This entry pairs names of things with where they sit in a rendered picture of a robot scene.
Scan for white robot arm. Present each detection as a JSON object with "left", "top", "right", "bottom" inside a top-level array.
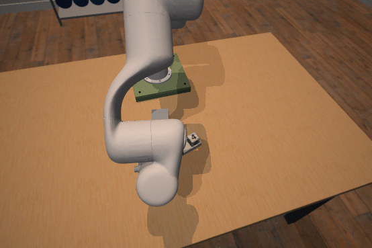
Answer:
[{"left": 103, "top": 0, "right": 204, "bottom": 206}]

